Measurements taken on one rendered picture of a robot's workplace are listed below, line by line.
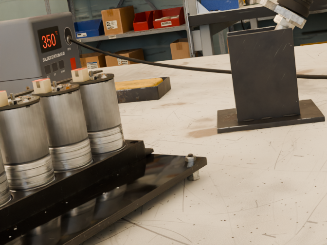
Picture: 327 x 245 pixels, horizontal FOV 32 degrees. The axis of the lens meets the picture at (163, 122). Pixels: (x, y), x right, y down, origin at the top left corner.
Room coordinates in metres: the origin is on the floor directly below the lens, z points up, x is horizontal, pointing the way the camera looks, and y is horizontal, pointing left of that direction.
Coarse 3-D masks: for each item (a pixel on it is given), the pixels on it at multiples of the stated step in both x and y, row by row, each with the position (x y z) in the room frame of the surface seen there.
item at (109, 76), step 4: (92, 76) 0.31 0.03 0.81; (96, 76) 0.31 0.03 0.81; (100, 76) 0.32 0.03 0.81; (108, 76) 0.31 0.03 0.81; (112, 76) 0.31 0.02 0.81; (72, 80) 0.32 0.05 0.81; (88, 80) 0.31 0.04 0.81; (92, 80) 0.30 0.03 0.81; (96, 80) 0.30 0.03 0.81; (100, 80) 0.30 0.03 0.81; (104, 80) 0.31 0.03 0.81; (80, 84) 0.30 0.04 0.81
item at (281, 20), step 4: (292, 12) 0.40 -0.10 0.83; (276, 16) 0.41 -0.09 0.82; (280, 16) 0.41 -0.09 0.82; (276, 20) 0.41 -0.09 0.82; (280, 20) 0.41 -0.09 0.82; (284, 20) 0.41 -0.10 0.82; (280, 24) 0.41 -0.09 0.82; (284, 24) 0.41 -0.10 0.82; (288, 24) 0.41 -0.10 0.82; (292, 24) 0.41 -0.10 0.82; (276, 28) 0.41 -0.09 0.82; (280, 28) 0.41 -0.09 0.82; (284, 28) 0.41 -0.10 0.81; (292, 28) 0.41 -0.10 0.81
